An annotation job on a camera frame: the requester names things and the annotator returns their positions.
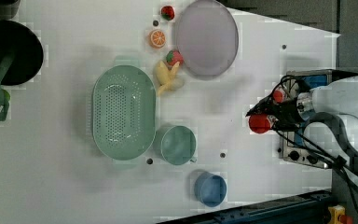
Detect black round pot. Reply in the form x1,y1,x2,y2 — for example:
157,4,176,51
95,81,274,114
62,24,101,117
0,21,44,86

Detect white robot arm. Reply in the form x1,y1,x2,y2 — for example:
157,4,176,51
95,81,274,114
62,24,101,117
246,75,358,177

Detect black cylinder container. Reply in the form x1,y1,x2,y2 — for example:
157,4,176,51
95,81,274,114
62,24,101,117
0,0,21,20

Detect lilac round plate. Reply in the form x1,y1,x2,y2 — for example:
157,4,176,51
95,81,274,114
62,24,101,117
174,0,239,77

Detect yellow banana toy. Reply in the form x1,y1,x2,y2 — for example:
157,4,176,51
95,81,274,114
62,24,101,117
155,61,185,96

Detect green perforated colander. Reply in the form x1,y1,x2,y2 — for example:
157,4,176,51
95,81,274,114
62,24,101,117
92,65,156,161

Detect orange slice toy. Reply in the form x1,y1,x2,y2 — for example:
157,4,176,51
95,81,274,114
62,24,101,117
148,29,166,49

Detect red plush ketchup bottle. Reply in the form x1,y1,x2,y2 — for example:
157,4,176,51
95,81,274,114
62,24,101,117
248,90,286,134

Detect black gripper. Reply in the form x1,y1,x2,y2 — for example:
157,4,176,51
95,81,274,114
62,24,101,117
246,96,302,131

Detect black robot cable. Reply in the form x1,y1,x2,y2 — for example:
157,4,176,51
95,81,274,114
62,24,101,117
274,74,358,224

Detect red strawberry toy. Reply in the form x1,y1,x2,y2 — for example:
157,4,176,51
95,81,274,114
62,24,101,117
166,50,184,66

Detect blue cup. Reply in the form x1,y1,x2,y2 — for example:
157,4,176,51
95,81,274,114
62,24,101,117
194,172,227,207

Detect green mug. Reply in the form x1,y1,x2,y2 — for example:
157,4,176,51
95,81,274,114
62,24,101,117
154,125,197,166

